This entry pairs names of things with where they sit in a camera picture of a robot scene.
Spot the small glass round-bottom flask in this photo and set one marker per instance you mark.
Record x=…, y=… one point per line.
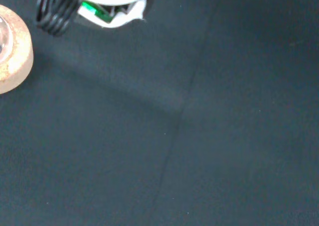
x=5, y=41

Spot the black bench cloth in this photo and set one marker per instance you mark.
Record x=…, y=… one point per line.
x=174, y=124

